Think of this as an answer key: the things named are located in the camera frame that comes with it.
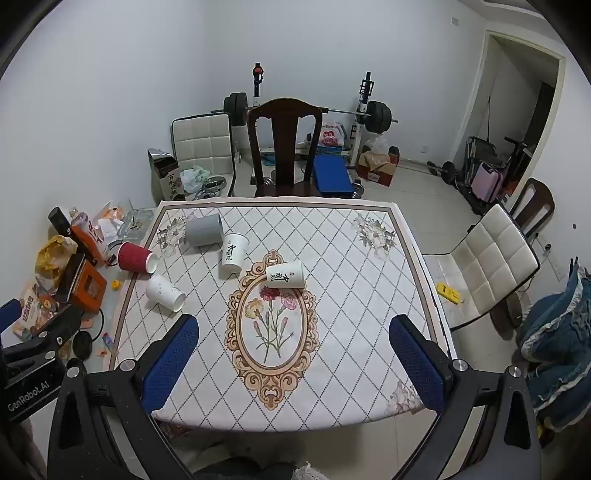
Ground white bench press rack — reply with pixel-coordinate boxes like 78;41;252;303
249;62;376;182

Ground brown printed carton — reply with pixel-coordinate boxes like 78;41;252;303
148;148;186;202

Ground white padded chair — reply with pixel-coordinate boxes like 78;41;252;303
171;113;238;199
422;203;541;330

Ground dark wooden chair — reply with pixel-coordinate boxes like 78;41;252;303
508;178;556;241
247;98;324;199

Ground orange snack packet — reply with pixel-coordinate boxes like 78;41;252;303
11;284;61;342

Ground blue denim cloth pile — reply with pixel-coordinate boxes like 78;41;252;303
516;265;591;432

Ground clear plastic container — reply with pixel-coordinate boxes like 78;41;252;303
117;198;155;243

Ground blue bench pad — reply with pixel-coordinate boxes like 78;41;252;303
311;154;354;197

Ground orange box black lid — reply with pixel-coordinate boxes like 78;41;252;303
55;253;109;312

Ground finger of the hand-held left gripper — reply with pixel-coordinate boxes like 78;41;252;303
0;299;23;335
18;305;85;354

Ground metal bowl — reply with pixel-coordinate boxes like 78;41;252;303
196;175;227;199

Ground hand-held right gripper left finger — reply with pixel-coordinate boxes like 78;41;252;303
47;314;200;480

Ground yellow small box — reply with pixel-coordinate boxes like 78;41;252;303
436;282;464;304

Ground brown cardboard box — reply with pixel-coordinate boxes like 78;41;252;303
355;138;400;186

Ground floral printed tablecloth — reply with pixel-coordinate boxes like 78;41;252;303
111;198;455;432

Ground black metal frame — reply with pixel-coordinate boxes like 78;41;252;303
502;136;533;195

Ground yellow plastic bag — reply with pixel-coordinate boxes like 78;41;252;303
36;235;78;278

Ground white cup grey specks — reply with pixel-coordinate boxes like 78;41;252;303
146;275;187;312

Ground red ribbed paper cup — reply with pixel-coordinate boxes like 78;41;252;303
117;241;159;275

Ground red white plastic bag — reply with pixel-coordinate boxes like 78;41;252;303
318;122;346;148

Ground pink suitcase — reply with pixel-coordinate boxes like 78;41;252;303
471;161;502;203

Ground white cup black print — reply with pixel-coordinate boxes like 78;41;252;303
265;259;305;289
220;232;249;280

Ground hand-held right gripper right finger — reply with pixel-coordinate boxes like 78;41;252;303
389;315;542;480

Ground small black barbell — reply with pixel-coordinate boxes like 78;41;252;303
427;159;476;204

